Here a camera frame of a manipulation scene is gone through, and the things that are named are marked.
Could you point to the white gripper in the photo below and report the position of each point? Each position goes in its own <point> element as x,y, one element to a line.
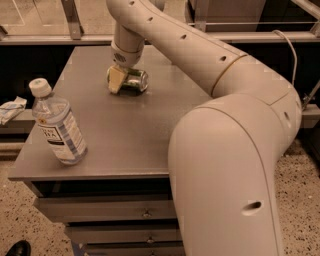
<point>127,57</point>

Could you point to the green soda can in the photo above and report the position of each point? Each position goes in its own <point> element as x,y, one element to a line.
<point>136,79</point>

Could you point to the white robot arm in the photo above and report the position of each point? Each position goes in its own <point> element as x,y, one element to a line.
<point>222,154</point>

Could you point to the clear plastic water bottle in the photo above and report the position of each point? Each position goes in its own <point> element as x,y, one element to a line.
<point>54,117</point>

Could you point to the white plastic packet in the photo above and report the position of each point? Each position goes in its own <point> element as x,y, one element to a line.
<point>11,109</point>

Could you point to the grey drawer cabinet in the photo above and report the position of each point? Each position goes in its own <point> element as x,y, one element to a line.
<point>127,135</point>

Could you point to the top grey drawer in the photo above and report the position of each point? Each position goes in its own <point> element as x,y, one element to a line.
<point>95,209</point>

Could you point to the grey drawer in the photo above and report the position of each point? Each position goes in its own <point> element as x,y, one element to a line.
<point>135,249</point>
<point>95,209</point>
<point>124,233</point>

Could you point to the middle grey drawer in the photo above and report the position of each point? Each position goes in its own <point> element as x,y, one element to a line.
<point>124,233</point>

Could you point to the bottom grey drawer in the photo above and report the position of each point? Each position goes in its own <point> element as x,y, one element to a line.
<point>135,249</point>

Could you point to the black shoe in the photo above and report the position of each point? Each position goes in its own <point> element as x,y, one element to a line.
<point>20,248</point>

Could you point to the metal railing frame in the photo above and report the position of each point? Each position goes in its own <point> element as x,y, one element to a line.
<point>89,21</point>

